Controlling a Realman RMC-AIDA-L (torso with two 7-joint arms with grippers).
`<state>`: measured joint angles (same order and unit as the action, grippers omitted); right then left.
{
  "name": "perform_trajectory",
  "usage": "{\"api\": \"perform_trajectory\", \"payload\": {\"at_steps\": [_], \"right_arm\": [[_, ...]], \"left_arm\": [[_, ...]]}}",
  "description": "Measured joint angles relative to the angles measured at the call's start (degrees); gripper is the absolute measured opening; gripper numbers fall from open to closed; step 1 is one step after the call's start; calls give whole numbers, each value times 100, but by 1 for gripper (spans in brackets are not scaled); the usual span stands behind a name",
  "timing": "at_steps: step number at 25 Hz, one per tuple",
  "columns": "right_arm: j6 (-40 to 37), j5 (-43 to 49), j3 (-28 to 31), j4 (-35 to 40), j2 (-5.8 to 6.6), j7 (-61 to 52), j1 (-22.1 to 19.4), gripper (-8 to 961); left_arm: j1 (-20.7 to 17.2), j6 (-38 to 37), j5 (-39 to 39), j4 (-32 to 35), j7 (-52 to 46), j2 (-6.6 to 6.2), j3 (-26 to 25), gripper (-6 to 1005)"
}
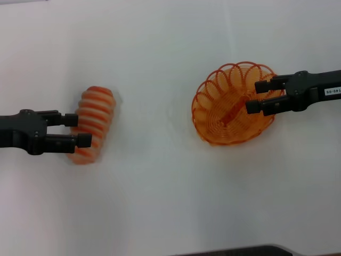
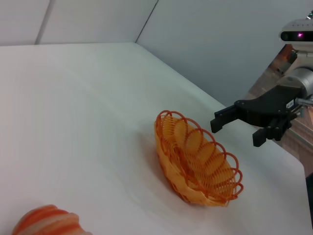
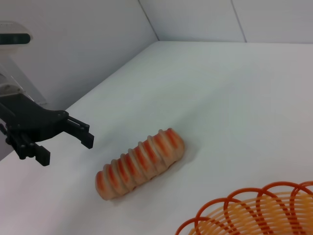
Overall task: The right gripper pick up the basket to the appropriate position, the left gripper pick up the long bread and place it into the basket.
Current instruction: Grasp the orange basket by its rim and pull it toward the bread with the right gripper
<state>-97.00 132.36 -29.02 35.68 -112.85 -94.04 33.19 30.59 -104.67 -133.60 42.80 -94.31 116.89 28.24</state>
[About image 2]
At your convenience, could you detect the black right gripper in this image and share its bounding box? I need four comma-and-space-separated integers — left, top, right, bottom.
210, 85, 308, 148

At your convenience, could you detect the orange woven plastic basket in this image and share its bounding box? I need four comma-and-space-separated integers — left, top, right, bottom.
154, 110, 245, 208

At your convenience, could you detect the orange striped bread loaf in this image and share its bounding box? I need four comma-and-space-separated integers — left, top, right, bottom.
11, 204, 93, 235

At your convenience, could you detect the right arm silver cable plug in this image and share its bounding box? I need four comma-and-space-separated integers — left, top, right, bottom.
294, 95, 313, 108

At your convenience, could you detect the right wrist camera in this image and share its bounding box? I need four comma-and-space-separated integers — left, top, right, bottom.
278, 18, 313, 58

